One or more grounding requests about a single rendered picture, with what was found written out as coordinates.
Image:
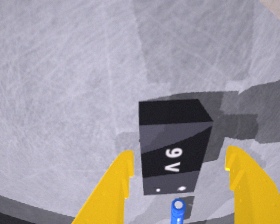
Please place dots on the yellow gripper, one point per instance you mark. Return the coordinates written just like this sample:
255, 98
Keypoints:
256, 198

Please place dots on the black nine-volt battery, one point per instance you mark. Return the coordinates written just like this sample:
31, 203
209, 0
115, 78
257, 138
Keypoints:
174, 135

